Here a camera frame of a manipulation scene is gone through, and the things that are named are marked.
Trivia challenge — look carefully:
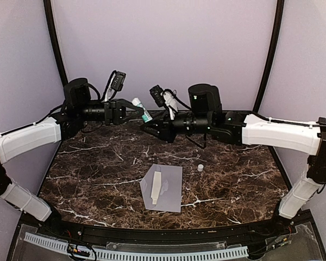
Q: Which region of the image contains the left black frame post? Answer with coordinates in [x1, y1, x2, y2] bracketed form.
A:
[43, 0, 68, 86]

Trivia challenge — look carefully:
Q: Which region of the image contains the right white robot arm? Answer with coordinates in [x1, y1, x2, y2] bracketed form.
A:
[141, 84, 326, 236]

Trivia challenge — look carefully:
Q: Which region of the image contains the black frame post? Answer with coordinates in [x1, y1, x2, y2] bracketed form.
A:
[253, 0, 285, 113]
[43, 0, 68, 86]

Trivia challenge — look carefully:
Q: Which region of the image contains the white letter paper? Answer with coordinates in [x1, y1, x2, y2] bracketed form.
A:
[151, 171, 161, 205]

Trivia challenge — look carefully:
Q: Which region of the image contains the black front rail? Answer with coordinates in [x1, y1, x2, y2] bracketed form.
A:
[32, 220, 289, 245]

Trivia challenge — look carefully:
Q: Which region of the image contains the right black frame post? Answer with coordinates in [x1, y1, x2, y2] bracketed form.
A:
[253, 0, 285, 113]

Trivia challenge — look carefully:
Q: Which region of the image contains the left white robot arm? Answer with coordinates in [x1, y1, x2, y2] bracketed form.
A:
[0, 78, 143, 237]

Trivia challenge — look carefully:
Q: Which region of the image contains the white glue stick cap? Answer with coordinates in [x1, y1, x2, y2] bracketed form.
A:
[197, 164, 204, 172]

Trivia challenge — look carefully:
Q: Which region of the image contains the white slotted cable duct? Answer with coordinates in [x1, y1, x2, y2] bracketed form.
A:
[23, 232, 248, 260]

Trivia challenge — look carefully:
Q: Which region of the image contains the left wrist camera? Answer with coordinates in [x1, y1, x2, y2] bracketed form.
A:
[111, 71, 126, 91]

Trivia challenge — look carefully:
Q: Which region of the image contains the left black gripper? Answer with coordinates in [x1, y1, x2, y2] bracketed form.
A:
[77, 98, 145, 126]

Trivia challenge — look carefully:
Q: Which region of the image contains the green glue stick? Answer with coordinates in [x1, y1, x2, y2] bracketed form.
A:
[132, 97, 153, 123]

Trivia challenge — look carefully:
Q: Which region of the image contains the grey envelope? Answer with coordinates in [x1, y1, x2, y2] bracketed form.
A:
[140, 164, 183, 213]

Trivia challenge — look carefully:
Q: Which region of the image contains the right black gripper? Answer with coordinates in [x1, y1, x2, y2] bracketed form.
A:
[139, 108, 212, 143]

